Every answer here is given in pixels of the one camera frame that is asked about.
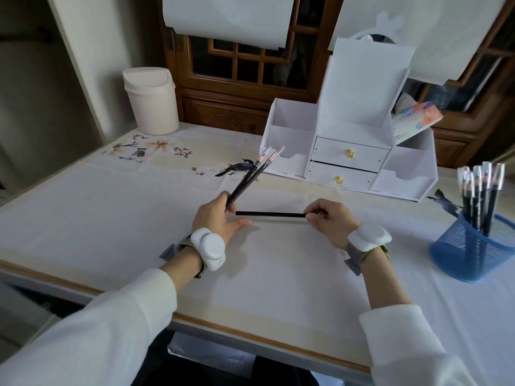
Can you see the person's left hand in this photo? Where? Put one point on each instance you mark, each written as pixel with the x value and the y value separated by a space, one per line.
pixel 213 219

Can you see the person's right hand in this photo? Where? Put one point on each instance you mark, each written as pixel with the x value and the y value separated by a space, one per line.
pixel 334 225

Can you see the blue mesh pencil cup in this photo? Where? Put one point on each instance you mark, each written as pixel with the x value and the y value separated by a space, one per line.
pixel 474 257

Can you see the bunch of black pencils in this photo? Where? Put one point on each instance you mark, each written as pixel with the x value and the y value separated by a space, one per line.
pixel 480 198

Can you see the person's right forearm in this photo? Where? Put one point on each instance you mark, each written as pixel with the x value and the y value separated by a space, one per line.
pixel 406 341

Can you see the person's left forearm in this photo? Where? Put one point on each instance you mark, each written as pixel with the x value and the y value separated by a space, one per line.
pixel 92 337

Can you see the person's left leg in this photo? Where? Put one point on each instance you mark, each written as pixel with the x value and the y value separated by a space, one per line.
pixel 161 365

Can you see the person's leg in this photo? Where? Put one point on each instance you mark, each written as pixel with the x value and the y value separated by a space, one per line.
pixel 161 365
pixel 281 373

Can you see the person's right leg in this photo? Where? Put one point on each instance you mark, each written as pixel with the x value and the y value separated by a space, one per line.
pixel 281 373

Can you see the white cloth covered table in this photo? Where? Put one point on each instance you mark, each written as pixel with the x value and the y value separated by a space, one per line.
pixel 120 221

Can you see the brown wooden lattice cabinet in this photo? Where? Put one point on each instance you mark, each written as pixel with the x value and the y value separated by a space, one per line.
pixel 221 110

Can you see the white swing lid bin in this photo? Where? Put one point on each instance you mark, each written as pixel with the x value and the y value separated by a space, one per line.
pixel 153 102

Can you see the colourful tissue packet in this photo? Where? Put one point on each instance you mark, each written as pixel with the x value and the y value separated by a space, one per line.
pixel 418 116

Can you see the white desk organizer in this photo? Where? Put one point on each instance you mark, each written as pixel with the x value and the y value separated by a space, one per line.
pixel 362 84

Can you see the white paper sheet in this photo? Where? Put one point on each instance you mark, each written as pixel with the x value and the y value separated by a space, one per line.
pixel 225 18
pixel 442 32

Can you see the white round eared mirror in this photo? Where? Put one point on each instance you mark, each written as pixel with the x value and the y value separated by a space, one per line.
pixel 388 22

